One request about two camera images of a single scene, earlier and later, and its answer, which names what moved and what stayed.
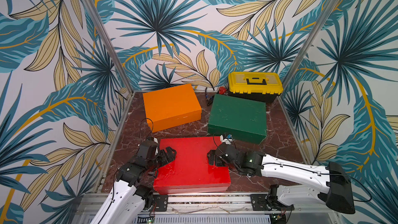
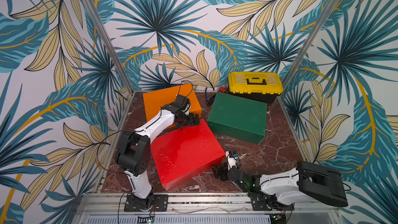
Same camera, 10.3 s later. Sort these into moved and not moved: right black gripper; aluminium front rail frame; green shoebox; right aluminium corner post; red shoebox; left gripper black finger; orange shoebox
Moved: left gripper black finger; right black gripper; red shoebox
Not moved: green shoebox; aluminium front rail frame; orange shoebox; right aluminium corner post
